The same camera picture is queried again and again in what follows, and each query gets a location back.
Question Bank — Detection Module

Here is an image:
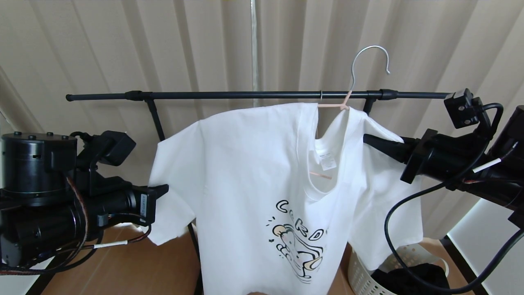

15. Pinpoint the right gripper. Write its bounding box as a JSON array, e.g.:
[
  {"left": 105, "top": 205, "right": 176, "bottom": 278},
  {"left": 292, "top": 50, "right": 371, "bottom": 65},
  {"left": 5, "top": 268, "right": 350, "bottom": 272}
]
[{"left": 400, "top": 129, "right": 524, "bottom": 209}]

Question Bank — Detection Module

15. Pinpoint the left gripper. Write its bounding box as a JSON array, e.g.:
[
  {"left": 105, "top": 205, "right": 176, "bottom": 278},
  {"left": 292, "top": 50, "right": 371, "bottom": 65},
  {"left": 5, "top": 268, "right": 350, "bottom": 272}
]
[{"left": 0, "top": 184, "right": 169, "bottom": 268}]

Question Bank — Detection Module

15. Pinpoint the white printed t-shirt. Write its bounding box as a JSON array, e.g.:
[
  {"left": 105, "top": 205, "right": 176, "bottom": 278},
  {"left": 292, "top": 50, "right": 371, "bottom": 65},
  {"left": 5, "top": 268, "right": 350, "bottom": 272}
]
[{"left": 147, "top": 102, "right": 425, "bottom": 295}]

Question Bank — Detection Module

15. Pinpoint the white laundry basket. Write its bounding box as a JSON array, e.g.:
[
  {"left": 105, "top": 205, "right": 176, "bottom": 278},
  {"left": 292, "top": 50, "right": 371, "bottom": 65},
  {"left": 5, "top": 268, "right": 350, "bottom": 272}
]
[{"left": 348, "top": 244, "right": 450, "bottom": 295}]

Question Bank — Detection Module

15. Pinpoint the black clothes rack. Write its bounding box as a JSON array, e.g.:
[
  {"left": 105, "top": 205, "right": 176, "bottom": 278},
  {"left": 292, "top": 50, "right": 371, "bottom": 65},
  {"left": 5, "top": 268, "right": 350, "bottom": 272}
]
[{"left": 65, "top": 89, "right": 452, "bottom": 295}]

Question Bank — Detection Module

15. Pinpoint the black garment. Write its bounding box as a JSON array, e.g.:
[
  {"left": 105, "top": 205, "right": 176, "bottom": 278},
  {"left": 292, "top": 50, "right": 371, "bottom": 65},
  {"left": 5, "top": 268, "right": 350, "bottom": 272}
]
[{"left": 370, "top": 262, "right": 451, "bottom": 295}]

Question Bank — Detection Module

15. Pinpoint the beige curtain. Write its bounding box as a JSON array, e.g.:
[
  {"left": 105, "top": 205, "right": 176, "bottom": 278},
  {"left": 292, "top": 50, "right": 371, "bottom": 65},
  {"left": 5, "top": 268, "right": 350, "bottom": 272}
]
[{"left": 0, "top": 0, "right": 524, "bottom": 242}]

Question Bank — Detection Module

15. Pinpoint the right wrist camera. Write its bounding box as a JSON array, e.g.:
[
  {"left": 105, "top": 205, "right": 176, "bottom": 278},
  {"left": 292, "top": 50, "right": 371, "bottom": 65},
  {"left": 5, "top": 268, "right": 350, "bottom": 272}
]
[{"left": 444, "top": 88, "right": 505, "bottom": 136}]

